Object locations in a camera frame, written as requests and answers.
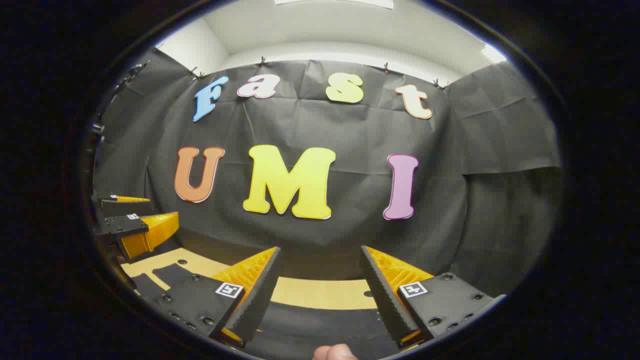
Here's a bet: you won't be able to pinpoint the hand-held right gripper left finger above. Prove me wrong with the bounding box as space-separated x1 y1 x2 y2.
150 246 282 349

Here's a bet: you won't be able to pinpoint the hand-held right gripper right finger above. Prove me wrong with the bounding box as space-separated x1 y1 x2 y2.
360 245 507 349

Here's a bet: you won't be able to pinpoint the dark blue jeans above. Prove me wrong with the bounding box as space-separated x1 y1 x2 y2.
131 263 401 360

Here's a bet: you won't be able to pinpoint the black backdrop cloth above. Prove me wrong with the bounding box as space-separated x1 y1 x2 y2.
92 47 563 301

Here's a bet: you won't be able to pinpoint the ceiling light panel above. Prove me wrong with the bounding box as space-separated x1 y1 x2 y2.
481 44 507 64
274 0 396 10

